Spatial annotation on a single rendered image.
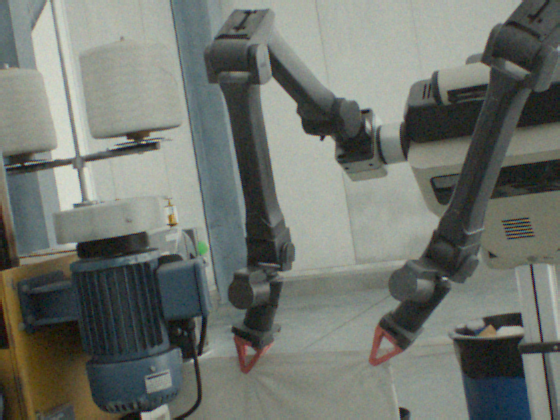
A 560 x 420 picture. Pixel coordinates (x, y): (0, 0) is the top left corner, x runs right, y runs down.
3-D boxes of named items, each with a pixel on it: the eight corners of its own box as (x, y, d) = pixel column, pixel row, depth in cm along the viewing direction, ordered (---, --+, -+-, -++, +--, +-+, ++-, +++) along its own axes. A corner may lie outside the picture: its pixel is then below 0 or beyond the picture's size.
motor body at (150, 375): (202, 389, 164) (178, 243, 163) (155, 416, 150) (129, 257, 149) (126, 393, 170) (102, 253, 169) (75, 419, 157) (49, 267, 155)
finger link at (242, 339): (223, 369, 189) (235, 325, 187) (239, 360, 195) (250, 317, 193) (254, 382, 187) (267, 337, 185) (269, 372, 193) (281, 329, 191)
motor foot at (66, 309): (113, 315, 163) (105, 264, 163) (72, 330, 153) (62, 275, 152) (68, 319, 167) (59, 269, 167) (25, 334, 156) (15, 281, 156)
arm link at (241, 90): (268, 39, 167) (216, 39, 173) (252, 49, 163) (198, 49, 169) (303, 257, 186) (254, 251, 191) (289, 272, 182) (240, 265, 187)
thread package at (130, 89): (202, 129, 176) (186, 35, 175) (154, 132, 161) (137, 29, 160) (124, 143, 183) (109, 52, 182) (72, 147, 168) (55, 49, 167)
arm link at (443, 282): (461, 285, 170) (439, 264, 174) (442, 282, 165) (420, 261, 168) (437, 314, 173) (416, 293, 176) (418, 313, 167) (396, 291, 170)
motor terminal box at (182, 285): (216, 321, 165) (205, 254, 165) (214, 332, 155) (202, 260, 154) (168, 329, 165) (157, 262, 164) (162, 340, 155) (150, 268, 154)
